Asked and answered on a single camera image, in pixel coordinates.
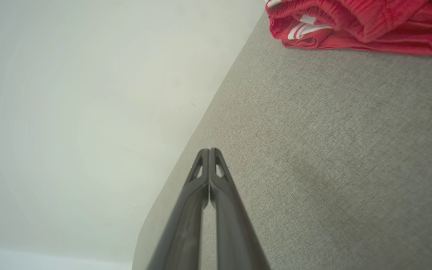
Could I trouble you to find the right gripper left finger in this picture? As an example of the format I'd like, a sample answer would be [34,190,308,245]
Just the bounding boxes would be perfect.
[147,148,210,270]

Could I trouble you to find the red shorts white stripe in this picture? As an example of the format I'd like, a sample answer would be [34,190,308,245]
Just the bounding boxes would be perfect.
[265,0,432,42]

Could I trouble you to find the grey fabric sofa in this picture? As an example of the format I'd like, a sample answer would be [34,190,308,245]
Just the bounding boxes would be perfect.
[132,0,432,270]

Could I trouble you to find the red jersey top white sleeves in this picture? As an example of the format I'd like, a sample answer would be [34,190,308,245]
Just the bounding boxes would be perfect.
[270,15,432,59]

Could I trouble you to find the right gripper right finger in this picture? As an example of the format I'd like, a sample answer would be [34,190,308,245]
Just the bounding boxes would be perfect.
[209,147,271,270]

